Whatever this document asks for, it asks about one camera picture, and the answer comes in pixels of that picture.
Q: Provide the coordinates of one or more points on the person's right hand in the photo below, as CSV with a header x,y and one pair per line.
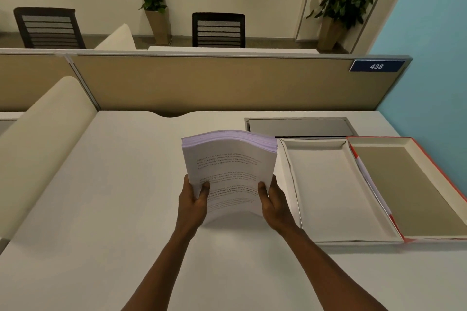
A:
x,y
277,208

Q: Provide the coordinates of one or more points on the person's left hand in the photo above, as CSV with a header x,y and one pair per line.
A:
x,y
189,205

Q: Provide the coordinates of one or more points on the person's right thumb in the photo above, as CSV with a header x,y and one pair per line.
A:
x,y
263,194

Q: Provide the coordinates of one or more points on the person's left thumb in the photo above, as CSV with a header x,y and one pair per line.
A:
x,y
204,190

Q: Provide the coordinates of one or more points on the stack of printed paper sheets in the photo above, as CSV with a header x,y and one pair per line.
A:
x,y
228,172

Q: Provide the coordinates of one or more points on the person's right forearm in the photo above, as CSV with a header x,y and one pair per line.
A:
x,y
328,270

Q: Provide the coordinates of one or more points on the person's left forearm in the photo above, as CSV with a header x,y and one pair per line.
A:
x,y
157,270

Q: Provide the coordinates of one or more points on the white cardboard box tray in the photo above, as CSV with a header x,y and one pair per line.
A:
x,y
332,190

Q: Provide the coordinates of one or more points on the beige desk partition panel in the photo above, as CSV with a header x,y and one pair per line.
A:
x,y
219,81

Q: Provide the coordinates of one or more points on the red cardboard box lid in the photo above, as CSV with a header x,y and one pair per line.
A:
x,y
412,187

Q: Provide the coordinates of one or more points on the black mesh office chair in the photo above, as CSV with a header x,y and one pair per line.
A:
x,y
219,30
49,28

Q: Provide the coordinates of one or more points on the cream curved side divider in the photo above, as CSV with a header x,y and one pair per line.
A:
x,y
40,154
116,38

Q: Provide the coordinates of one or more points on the blue number sign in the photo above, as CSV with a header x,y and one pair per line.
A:
x,y
377,66

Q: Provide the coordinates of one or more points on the small potted green plant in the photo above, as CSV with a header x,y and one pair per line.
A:
x,y
155,1

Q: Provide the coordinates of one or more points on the large potted green plant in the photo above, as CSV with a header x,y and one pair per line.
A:
x,y
343,4

